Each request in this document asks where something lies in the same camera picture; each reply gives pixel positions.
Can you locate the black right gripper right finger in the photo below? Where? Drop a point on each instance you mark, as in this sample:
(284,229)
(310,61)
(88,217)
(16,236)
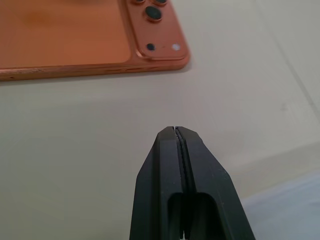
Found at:
(215,180)

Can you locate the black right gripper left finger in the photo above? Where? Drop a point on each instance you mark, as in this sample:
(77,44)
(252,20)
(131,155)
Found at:
(155,180)

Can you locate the orange smartphone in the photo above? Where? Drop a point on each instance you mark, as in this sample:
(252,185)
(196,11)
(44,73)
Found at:
(82,37)

